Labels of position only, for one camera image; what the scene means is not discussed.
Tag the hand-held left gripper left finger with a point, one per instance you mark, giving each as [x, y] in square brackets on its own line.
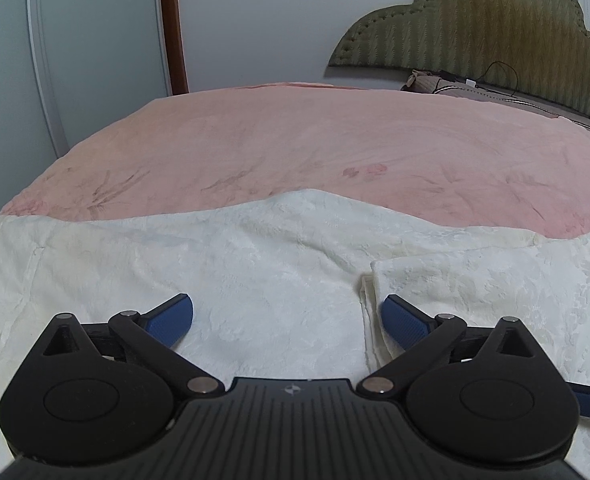
[171, 316]

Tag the beige striped pillow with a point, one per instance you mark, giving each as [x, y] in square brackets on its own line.
[455, 87]

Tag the brown wooden door frame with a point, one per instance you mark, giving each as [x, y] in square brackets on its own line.
[172, 25]

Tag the green padded headboard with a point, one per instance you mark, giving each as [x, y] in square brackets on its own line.
[475, 25]

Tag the pink blanket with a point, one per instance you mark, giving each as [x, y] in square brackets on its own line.
[275, 150]

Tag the white pants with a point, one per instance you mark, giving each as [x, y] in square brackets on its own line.
[250, 270]

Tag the frosted sliding wardrobe door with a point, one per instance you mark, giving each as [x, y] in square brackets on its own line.
[100, 60]

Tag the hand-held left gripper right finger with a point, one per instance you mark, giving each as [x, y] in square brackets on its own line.
[403, 317]

